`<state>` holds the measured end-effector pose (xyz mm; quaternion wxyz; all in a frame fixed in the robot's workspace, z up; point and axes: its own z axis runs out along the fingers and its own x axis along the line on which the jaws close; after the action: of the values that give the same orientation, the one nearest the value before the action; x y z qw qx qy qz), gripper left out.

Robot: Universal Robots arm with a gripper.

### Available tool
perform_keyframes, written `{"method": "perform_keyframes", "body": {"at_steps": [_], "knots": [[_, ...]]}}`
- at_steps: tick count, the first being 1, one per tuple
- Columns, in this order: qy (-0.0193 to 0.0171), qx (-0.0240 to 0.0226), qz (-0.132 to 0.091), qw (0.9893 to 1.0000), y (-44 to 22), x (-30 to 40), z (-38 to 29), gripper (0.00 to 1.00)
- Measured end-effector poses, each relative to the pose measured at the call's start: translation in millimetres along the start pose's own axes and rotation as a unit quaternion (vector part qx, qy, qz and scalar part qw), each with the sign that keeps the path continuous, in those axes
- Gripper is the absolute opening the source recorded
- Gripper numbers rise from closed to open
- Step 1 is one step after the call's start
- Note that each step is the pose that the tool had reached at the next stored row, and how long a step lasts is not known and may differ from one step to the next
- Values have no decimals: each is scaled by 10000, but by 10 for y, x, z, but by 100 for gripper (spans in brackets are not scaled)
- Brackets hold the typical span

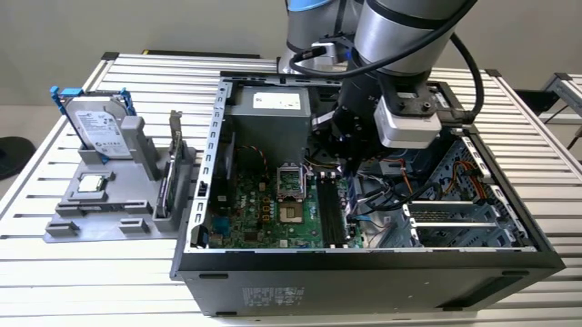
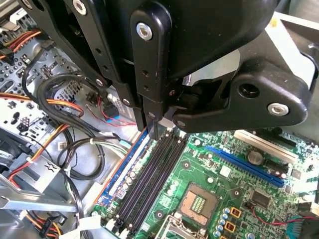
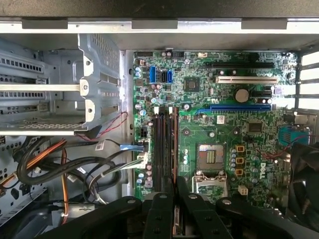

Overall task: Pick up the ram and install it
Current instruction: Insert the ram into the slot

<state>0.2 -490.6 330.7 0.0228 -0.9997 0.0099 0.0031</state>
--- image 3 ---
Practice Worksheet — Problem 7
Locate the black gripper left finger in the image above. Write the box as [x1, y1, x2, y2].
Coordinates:
[37, 175, 175, 239]

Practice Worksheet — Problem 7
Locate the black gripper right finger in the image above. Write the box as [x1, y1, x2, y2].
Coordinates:
[176, 175, 311, 239]

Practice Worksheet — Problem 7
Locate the RAM slot with white clips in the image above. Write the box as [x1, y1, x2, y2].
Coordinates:
[167, 106, 174, 177]
[152, 106, 160, 194]

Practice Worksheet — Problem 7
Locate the RAM slot with black clips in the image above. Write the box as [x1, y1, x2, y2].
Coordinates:
[159, 107, 166, 194]

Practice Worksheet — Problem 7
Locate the metal socket cover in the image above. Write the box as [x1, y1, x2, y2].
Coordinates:
[192, 171, 228, 200]

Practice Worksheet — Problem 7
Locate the CPU socket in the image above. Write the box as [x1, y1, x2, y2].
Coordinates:
[197, 142, 227, 173]

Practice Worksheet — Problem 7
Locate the green motherboard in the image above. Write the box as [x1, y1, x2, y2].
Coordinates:
[132, 49, 300, 217]

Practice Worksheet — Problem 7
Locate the black case fan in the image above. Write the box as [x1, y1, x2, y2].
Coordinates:
[289, 143, 319, 226]

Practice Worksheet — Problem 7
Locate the blue expansion slot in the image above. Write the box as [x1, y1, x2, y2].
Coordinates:
[196, 104, 272, 116]

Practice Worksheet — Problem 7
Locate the silver coin battery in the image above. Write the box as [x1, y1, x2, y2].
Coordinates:
[235, 89, 250, 104]

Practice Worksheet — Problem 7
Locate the black chipset chip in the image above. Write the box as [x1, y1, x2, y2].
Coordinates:
[183, 76, 200, 92]

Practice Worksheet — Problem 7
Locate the short black expansion slot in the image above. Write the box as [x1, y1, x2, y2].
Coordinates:
[251, 89, 273, 98]

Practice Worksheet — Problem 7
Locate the blue board connector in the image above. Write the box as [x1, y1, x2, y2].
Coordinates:
[149, 66, 159, 84]

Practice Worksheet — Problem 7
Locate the white expansion slot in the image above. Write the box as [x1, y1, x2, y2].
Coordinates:
[215, 76, 279, 85]

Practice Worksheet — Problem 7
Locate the long black expansion slot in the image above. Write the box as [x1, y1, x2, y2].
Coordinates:
[211, 61, 275, 71]

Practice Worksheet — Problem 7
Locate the metal disk bay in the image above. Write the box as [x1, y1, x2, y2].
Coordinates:
[0, 33, 124, 137]

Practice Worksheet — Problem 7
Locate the black PC case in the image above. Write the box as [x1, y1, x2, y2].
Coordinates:
[0, 0, 319, 239]

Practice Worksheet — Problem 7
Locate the blue SATA cable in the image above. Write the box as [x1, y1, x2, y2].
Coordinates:
[119, 143, 147, 152]

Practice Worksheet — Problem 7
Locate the orange power wire bundle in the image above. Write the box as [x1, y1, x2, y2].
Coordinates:
[0, 138, 70, 226]

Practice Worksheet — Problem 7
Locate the black cable bundle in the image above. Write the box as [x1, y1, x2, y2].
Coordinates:
[14, 148, 122, 186]

